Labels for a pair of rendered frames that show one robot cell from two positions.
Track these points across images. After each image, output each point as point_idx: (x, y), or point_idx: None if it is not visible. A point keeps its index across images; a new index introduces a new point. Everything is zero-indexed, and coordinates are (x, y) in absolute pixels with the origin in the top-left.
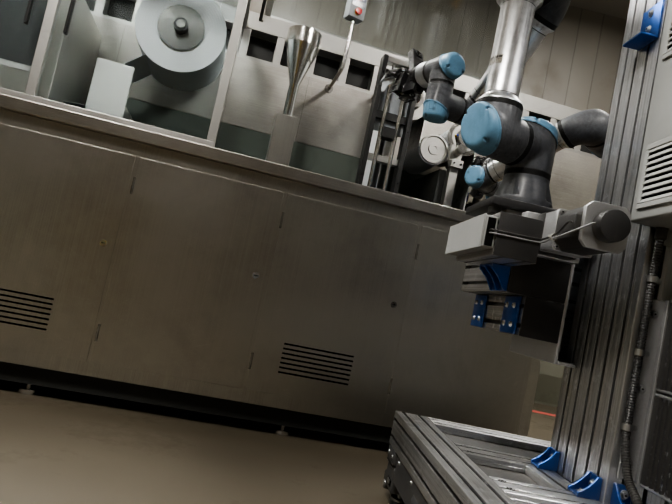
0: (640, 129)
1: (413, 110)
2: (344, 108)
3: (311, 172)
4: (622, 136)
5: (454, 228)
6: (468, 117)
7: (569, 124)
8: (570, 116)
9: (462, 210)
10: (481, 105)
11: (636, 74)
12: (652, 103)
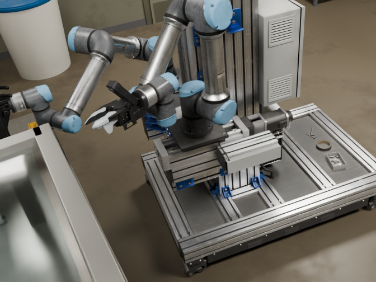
0: (240, 68)
1: (2, 117)
2: None
3: (107, 240)
4: (226, 71)
5: (236, 161)
6: (225, 112)
7: (112, 53)
8: (107, 47)
9: (64, 151)
10: (232, 103)
11: (227, 42)
12: (265, 64)
